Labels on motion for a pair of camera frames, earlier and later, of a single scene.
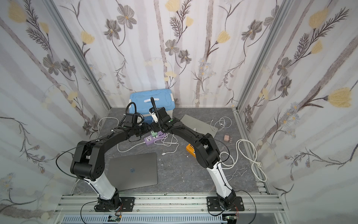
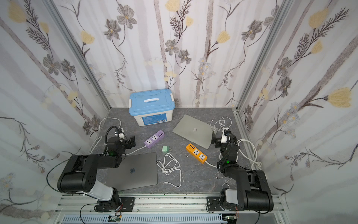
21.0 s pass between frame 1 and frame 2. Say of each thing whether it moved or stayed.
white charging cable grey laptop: moved
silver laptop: stayed
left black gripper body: moved
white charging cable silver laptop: stayed
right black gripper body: moved
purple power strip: stayed
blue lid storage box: stayed
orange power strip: stayed
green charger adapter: moved
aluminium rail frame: stayed
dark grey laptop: stayed
